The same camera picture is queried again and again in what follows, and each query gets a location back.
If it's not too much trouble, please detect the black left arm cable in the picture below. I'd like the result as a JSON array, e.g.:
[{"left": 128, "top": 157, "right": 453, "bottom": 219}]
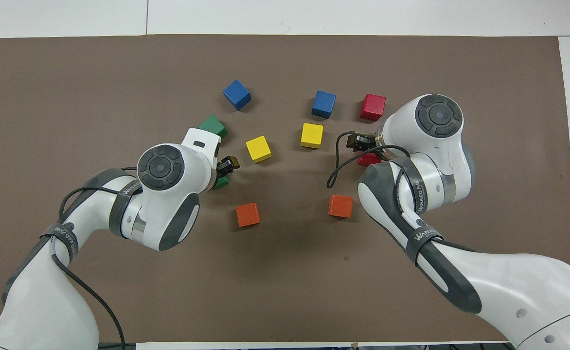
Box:
[{"left": 51, "top": 167, "right": 142, "bottom": 350}]

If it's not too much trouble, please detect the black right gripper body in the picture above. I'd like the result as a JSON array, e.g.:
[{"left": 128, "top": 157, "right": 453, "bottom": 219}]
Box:
[{"left": 355, "top": 132, "right": 378, "bottom": 153}]

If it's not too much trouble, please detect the yellow wooden cube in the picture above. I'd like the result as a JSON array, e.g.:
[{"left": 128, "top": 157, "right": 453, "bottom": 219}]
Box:
[
  {"left": 245, "top": 135, "right": 272, "bottom": 164},
  {"left": 300, "top": 122, "right": 324, "bottom": 149}
]

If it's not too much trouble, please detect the orange wooden cube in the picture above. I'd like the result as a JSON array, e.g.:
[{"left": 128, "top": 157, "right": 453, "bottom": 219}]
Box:
[
  {"left": 328, "top": 194, "right": 354, "bottom": 219},
  {"left": 235, "top": 202, "right": 261, "bottom": 228}
]

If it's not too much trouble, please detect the blue wooden cube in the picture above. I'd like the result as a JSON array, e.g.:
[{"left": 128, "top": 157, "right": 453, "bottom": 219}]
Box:
[
  {"left": 311, "top": 90, "right": 337, "bottom": 120},
  {"left": 223, "top": 79, "right": 252, "bottom": 111}
]

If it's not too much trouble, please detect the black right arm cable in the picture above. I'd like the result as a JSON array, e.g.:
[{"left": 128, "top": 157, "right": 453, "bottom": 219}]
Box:
[{"left": 327, "top": 130, "right": 429, "bottom": 234}]

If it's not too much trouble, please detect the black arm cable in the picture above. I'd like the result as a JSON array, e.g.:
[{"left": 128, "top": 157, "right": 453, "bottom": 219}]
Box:
[
  {"left": 51, "top": 167, "right": 142, "bottom": 350},
  {"left": 327, "top": 130, "right": 429, "bottom": 234}
]

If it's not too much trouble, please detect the brown table mat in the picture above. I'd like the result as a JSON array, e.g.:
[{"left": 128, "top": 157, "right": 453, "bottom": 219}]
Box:
[{"left": 0, "top": 34, "right": 570, "bottom": 344}]

